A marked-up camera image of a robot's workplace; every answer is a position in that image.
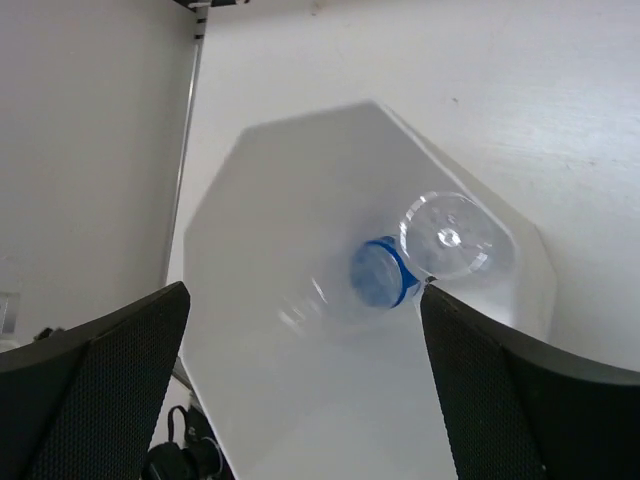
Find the white octagonal plastic bin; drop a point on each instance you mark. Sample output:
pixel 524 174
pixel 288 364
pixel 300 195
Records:
pixel 298 377

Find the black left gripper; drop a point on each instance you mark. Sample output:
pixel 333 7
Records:
pixel 200 456

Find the blue label Pocari bottle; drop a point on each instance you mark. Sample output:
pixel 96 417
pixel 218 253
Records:
pixel 400 265

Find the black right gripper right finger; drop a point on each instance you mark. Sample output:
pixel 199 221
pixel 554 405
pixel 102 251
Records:
pixel 515 407

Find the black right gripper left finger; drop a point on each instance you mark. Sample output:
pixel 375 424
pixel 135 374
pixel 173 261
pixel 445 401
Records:
pixel 83 403

